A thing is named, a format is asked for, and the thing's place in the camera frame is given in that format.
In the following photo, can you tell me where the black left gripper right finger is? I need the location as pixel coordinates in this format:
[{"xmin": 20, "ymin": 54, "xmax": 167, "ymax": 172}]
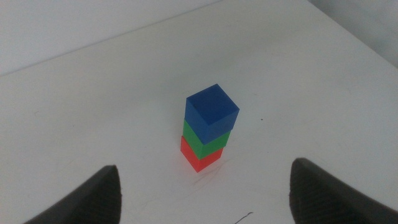
[{"xmin": 289, "ymin": 157, "xmax": 398, "ymax": 224}]

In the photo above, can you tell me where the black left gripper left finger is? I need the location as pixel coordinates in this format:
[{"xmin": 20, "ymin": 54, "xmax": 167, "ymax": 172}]
[{"xmin": 23, "ymin": 164, "xmax": 123, "ymax": 224}]

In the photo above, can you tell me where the red cube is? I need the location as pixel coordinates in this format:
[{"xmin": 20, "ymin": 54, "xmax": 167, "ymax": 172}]
[{"xmin": 180, "ymin": 136, "xmax": 224, "ymax": 173}]

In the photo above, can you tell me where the green cube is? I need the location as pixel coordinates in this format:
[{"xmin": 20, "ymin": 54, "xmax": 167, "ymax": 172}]
[{"xmin": 182, "ymin": 119, "xmax": 232, "ymax": 161}]

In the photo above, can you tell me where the blue cube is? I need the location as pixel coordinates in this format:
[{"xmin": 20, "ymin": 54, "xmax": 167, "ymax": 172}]
[{"xmin": 184, "ymin": 83, "xmax": 240, "ymax": 146}]

